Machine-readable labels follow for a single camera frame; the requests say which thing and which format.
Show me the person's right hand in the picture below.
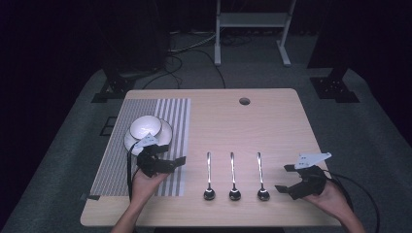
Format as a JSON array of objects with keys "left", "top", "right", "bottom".
[{"left": 301, "top": 179, "right": 354, "bottom": 224}]

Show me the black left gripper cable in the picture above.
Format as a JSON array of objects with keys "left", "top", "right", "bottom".
[{"left": 126, "top": 141, "right": 141, "bottom": 202}]

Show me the black stand base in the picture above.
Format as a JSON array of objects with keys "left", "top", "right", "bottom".
[
  {"left": 90, "top": 61, "right": 139, "bottom": 104},
  {"left": 308, "top": 66, "right": 361, "bottom": 104}
]

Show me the person's left hand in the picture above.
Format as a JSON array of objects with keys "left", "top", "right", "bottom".
[{"left": 130, "top": 169, "right": 170, "bottom": 206}]

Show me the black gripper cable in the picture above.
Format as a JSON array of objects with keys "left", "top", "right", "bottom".
[
  {"left": 126, "top": 141, "right": 141, "bottom": 202},
  {"left": 320, "top": 168, "right": 381, "bottom": 233}
]

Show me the white metal stand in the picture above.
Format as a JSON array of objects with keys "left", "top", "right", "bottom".
[{"left": 214, "top": 0, "right": 297, "bottom": 68}]

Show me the black floor cable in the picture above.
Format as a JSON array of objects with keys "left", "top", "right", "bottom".
[{"left": 141, "top": 48, "right": 227, "bottom": 90}]

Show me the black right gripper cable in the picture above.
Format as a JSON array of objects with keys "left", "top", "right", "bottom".
[{"left": 320, "top": 168, "right": 381, "bottom": 233}]

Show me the metal spoon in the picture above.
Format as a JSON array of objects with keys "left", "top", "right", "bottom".
[
  {"left": 228, "top": 150, "right": 243, "bottom": 202},
  {"left": 202, "top": 150, "right": 217, "bottom": 202},
  {"left": 256, "top": 150, "right": 271, "bottom": 202}
]

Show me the grey floor cable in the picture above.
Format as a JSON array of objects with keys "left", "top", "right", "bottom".
[{"left": 167, "top": 31, "right": 218, "bottom": 54}]

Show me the grey striped placemat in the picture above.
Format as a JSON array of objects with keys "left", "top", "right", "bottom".
[{"left": 88, "top": 97, "right": 192, "bottom": 198}]

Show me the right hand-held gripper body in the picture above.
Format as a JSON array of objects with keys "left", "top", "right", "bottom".
[{"left": 287, "top": 151, "right": 332, "bottom": 201}]

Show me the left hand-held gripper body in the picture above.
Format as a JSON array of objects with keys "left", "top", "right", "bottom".
[{"left": 133, "top": 133, "right": 173, "bottom": 179}]

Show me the white bowl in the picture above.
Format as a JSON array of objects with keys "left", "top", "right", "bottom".
[
  {"left": 128, "top": 115, "right": 163, "bottom": 141},
  {"left": 123, "top": 118, "right": 174, "bottom": 157}
]

